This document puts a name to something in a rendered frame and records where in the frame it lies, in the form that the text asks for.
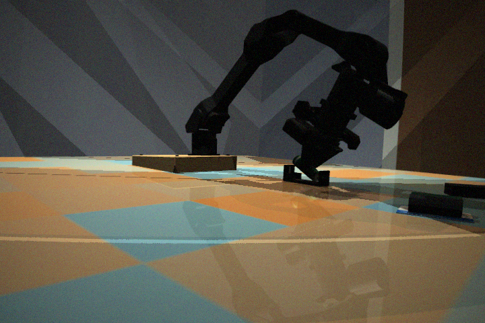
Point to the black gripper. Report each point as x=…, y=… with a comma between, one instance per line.
x=321, y=141

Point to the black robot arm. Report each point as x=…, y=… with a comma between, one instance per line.
x=377, y=100

